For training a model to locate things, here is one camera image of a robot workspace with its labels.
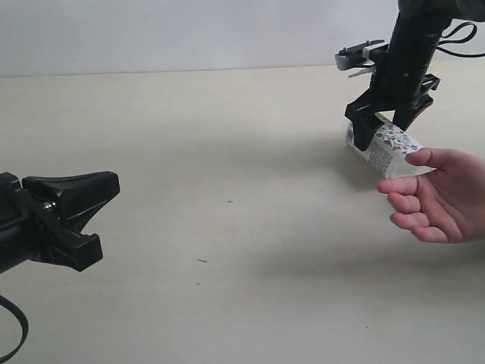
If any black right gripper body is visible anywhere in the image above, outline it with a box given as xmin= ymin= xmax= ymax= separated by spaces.
xmin=368 ymin=30 xmax=442 ymax=111

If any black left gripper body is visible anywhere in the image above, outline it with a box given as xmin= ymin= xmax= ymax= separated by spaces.
xmin=1 ymin=172 xmax=55 ymax=271

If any white floral label bottle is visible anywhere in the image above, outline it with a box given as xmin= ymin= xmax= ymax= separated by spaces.
xmin=346 ymin=113 xmax=432 ymax=179

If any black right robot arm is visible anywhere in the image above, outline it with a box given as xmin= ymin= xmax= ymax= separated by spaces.
xmin=335 ymin=1 xmax=484 ymax=151

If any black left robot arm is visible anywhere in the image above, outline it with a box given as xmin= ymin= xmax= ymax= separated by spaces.
xmin=1 ymin=171 xmax=120 ymax=271

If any person's open hand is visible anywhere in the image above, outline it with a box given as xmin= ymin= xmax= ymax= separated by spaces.
xmin=377 ymin=148 xmax=484 ymax=244

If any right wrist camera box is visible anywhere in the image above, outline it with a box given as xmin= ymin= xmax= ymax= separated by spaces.
xmin=334 ymin=39 xmax=388 ymax=78

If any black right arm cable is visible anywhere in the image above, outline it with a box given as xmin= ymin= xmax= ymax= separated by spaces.
xmin=437 ymin=20 xmax=485 ymax=58

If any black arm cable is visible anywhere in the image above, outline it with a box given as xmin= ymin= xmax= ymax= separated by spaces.
xmin=437 ymin=20 xmax=485 ymax=58
xmin=0 ymin=293 xmax=30 ymax=360

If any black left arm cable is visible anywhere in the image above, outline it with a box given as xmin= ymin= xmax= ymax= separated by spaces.
xmin=0 ymin=293 xmax=30 ymax=360

